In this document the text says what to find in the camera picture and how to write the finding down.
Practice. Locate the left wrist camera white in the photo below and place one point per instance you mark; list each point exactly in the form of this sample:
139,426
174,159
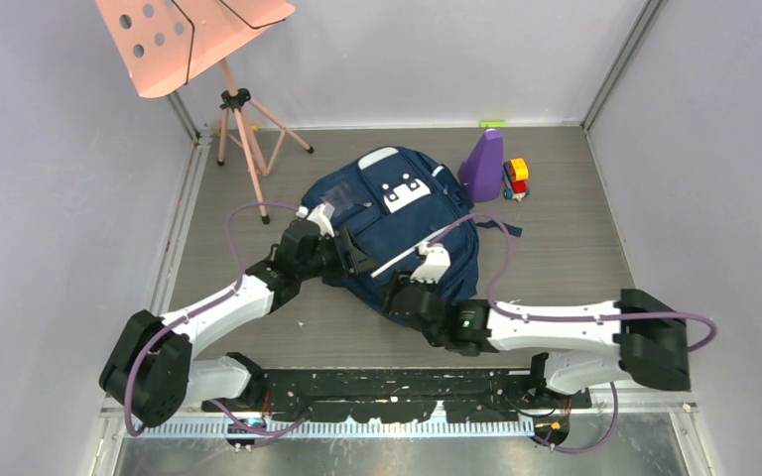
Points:
320,215

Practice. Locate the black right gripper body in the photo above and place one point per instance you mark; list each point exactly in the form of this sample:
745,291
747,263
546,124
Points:
401,280

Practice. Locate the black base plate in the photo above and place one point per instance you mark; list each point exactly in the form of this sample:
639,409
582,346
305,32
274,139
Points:
399,395

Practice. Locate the pink music stand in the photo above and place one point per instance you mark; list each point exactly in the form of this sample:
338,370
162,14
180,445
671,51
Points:
166,44

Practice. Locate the toy block car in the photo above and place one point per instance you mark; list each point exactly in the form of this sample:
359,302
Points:
515,176

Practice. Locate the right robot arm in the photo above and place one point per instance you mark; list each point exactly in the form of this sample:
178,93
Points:
635,337

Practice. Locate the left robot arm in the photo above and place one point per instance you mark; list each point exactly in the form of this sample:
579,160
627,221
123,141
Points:
151,370

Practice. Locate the navy blue backpack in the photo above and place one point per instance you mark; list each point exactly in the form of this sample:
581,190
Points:
391,200

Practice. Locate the purple metronome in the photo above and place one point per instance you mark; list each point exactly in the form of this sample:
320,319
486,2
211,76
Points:
481,173

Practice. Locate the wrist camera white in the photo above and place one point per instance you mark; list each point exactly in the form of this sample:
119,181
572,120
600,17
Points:
320,215
435,261

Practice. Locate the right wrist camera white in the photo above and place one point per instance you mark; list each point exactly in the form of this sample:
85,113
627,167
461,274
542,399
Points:
435,261

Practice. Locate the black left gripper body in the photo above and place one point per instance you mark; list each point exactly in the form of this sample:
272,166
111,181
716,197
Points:
325,262

